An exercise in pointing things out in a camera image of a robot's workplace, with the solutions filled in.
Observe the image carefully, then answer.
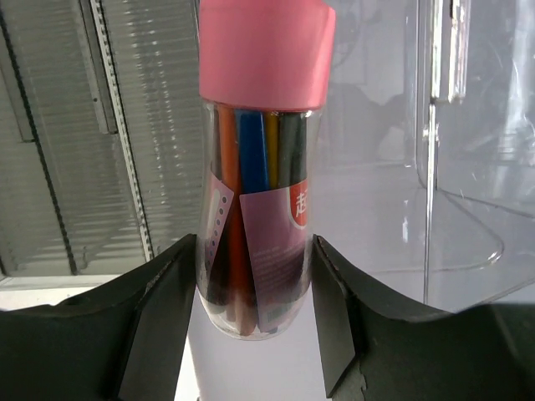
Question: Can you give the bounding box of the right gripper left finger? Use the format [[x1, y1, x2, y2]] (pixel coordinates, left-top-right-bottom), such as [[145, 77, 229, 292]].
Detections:
[[1, 235, 196, 400]]

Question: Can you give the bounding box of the clear acrylic drawer organizer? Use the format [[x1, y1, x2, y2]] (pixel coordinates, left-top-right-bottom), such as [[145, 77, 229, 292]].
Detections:
[[1, 1, 534, 311]]

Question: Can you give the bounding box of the pink capped marker tube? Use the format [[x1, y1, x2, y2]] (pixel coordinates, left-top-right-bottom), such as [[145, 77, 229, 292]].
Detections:
[[196, 1, 336, 340]]

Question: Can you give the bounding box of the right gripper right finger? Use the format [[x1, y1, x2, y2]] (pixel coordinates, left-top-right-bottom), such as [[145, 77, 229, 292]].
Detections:
[[311, 236, 534, 400]]

